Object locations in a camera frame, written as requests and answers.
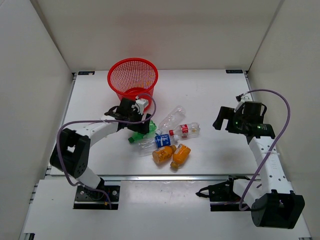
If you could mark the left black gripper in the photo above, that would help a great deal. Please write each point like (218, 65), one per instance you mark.
(142, 127)

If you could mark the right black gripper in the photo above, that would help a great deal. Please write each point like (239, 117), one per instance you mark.
(228, 113)

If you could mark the clear bottle blue label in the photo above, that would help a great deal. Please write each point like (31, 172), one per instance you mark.
(148, 145)

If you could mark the orange juice bottle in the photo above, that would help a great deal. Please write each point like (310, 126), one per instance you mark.
(163, 154)
(180, 156)

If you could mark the clear plastic bottle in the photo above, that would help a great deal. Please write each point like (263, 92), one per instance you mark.
(172, 120)

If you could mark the clear bottle red label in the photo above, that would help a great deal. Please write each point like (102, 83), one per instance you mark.
(185, 131)

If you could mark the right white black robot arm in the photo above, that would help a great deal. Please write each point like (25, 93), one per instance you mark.
(271, 199)

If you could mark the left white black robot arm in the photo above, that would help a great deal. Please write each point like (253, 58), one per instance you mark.
(71, 152)

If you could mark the right blue corner sticker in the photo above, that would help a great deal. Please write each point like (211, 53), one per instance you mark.
(234, 71)

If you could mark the red mesh plastic basket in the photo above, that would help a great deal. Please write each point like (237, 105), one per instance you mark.
(131, 77)

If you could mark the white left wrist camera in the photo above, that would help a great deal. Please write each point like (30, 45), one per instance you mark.
(141, 104)

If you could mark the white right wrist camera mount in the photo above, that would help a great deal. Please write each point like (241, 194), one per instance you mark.
(241, 99)

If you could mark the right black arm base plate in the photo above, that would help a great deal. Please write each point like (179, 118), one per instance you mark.
(221, 195)

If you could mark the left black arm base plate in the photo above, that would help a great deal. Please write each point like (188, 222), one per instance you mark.
(92, 200)

